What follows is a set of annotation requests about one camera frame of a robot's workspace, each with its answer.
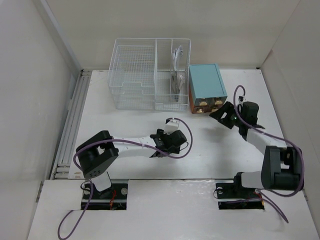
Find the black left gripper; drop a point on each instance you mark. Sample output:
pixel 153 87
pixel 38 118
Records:
pixel 161 134

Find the aluminium rail frame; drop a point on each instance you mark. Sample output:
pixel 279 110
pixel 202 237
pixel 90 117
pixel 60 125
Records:
pixel 64 154

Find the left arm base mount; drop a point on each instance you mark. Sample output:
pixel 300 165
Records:
pixel 111 199

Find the teal orange drawer box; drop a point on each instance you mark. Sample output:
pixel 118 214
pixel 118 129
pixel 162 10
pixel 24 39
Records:
pixel 207 92

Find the white wire desk organizer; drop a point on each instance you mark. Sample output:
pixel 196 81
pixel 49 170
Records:
pixel 139 75

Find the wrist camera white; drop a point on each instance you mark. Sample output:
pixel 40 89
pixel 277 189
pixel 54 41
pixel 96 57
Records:
pixel 171 125
pixel 241 99

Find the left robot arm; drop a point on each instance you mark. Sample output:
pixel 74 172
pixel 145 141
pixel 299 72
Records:
pixel 98 153

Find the grey spiral setup guide booklet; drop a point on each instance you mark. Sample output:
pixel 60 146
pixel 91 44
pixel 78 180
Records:
pixel 178 81

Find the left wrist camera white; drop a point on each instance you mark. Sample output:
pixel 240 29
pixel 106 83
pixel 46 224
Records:
pixel 171 125

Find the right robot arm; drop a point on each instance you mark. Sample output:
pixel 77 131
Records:
pixel 282 167

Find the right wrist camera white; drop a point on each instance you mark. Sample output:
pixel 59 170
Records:
pixel 241 99

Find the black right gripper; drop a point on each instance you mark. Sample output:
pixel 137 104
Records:
pixel 227 107

